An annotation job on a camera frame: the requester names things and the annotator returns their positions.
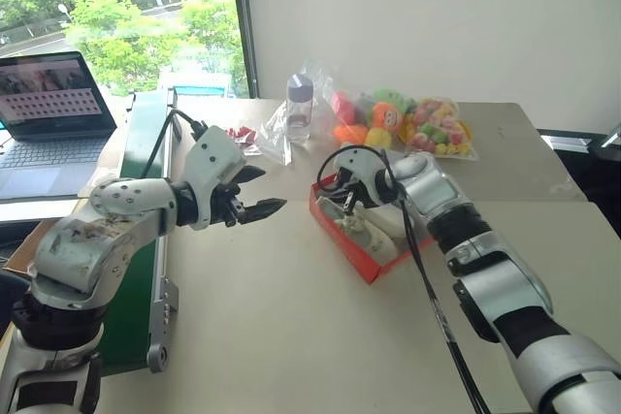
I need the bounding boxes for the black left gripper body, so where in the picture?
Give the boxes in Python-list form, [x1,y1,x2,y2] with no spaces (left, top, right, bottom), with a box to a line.
[214,181,247,229]

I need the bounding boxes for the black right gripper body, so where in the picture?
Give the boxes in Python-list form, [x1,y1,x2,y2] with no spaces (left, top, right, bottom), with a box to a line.
[336,170,373,203]

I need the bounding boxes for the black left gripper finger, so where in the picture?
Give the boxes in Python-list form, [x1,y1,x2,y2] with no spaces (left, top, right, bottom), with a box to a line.
[235,165,268,188]
[240,198,289,224]

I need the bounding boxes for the red shallow cardboard box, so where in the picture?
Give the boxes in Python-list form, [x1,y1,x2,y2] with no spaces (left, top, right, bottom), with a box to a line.
[309,172,436,286]

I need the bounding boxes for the green conveyor belt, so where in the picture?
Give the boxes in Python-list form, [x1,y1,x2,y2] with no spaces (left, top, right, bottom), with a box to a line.
[99,85,184,375]

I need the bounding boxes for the bag of red pieces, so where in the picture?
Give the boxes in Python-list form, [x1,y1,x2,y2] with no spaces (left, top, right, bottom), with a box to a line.
[224,125,264,158]

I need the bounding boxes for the clear plastic bag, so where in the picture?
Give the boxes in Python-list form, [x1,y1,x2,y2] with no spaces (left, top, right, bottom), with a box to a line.
[256,58,337,166]

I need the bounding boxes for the bag of plush toys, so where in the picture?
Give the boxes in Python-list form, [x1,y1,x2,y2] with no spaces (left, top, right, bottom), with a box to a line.
[329,86,420,149]

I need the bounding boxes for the clear jar with grey lid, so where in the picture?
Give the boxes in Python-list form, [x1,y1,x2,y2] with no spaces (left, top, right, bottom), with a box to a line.
[285,73,316,143]

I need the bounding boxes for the bag of colourful candies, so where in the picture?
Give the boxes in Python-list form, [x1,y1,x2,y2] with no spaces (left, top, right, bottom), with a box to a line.
[399,96,480,161]

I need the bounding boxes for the dark grey laptop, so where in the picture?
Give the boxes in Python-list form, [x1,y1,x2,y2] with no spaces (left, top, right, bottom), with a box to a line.
[0,50,119,203]

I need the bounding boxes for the black side furniture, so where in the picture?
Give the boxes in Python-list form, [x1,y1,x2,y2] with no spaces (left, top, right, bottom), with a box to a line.
[536,124,621,241]

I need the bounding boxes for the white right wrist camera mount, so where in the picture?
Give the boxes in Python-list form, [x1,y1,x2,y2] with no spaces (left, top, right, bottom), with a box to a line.
[332,145,390,207]

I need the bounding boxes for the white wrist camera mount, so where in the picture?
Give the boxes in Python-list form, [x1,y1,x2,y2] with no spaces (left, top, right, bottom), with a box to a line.
[332,145,390,207]
[183,125,249,232]

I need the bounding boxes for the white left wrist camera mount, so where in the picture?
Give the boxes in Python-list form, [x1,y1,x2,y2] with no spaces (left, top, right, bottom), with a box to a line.
[183,125,249,232]

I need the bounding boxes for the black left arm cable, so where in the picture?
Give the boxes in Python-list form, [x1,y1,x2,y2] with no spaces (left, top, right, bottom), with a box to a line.
[144,108,211,180]

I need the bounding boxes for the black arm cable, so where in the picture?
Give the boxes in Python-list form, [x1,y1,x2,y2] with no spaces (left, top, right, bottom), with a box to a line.
[316,143,492,414]
[144,108,211,180]

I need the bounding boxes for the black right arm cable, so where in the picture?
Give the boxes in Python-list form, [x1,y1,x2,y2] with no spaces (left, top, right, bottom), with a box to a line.
[316,143,492,414]

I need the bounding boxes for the black window frame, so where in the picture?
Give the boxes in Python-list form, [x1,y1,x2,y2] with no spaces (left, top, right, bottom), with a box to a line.
[227,0,261,100]

